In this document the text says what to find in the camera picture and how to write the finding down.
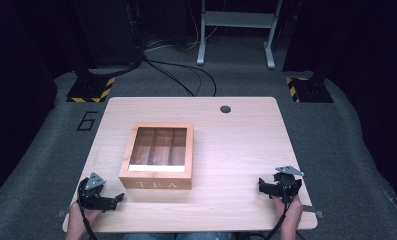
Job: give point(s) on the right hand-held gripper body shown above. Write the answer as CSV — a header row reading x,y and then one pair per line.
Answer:
x,y
286,186

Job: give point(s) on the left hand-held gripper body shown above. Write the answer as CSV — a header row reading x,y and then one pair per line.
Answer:
x,y
92,196

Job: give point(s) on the wooden tea box glass lid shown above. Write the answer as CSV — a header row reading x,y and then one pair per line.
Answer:
x,y
156,180

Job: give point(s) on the person's left hand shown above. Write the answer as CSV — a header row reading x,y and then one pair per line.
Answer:
x,y
81,218

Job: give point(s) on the person's right hand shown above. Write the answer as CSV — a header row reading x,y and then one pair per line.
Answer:
x,y
292,213

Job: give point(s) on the black stand base striped edge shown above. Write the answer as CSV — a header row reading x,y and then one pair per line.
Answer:
x,y
311,90
91,88

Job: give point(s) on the dark cabinet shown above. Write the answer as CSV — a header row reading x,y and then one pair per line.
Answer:
x,y
109,33

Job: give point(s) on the white metal stand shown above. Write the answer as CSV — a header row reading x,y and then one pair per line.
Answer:
x,y
239,20

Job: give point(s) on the grey table bracket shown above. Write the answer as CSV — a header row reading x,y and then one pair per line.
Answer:
x,y
314,211
62,213

